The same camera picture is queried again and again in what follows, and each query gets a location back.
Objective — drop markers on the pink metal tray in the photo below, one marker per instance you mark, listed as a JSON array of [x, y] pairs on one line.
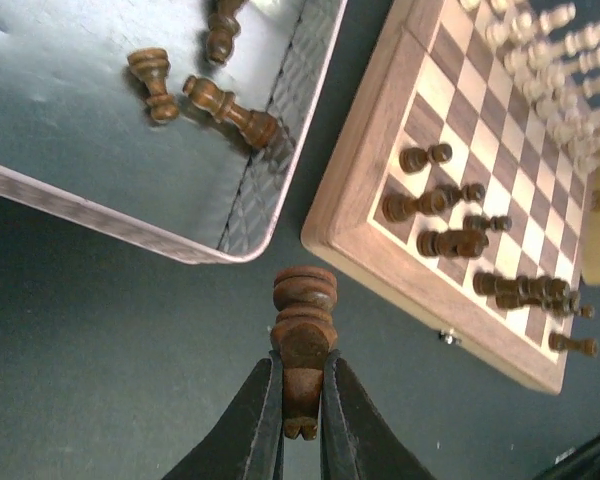
[[77, 140]]

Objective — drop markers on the white chess pieces row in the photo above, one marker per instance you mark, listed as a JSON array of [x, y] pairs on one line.
[[555, 77]]

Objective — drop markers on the dark bishop in tray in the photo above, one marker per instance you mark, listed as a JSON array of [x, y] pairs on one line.
[[256, 127]]

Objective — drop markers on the dark pawn in tray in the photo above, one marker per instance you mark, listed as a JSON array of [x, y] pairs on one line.
[[151, 66]]

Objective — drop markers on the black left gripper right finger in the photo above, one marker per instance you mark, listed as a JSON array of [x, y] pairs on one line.
[[355, 441]]

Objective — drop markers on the dark chess rook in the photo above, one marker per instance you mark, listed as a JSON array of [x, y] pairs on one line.
[[562, 343]]

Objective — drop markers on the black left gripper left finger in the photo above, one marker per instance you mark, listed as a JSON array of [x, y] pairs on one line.
[[247, 441]]

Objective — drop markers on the dark chess piece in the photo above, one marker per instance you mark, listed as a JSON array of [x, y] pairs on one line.
[[551, 294]]

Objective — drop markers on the wooden chess board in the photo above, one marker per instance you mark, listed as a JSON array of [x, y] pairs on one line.
[[432, 79]]

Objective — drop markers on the dark queen in tray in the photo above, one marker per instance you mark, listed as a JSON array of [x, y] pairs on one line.
[[223, 28]]

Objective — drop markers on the dark chess pawn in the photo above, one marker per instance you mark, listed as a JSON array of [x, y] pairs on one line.
[[415, 159], [494, 223]]

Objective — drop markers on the dark corner rook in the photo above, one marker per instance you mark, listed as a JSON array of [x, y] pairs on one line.
[[398, 207]]

